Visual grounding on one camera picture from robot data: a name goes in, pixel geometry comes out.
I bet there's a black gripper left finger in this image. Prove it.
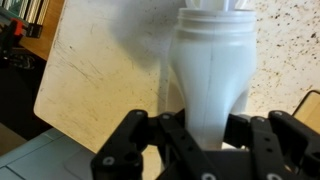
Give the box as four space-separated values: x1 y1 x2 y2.
90 110 220 180

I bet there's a white detergent bottle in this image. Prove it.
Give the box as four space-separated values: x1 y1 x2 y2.
166 3 257 150

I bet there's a white dryer with control panel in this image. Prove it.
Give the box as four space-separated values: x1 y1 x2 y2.
33 0 320 180

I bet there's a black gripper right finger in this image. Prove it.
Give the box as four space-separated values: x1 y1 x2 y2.
223 111 320 180

